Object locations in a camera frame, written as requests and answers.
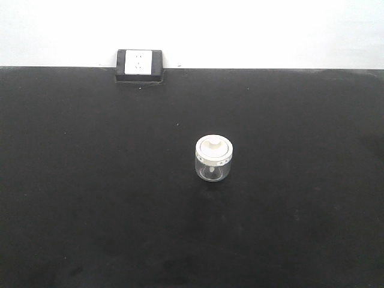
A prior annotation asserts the glass jar with white lid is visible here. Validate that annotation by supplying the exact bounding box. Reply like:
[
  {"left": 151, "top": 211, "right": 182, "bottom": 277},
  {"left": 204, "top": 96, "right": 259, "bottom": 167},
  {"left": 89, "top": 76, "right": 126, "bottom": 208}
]
[{"left": 194, "top": 134, "right": 233, "bottom": 182}]

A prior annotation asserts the black white wall socket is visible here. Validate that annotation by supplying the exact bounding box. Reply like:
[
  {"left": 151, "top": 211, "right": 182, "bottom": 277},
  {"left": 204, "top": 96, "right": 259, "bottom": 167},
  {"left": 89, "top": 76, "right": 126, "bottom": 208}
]
[{"left": 115, "top": 49, "right": 164, "bottom": 83}]

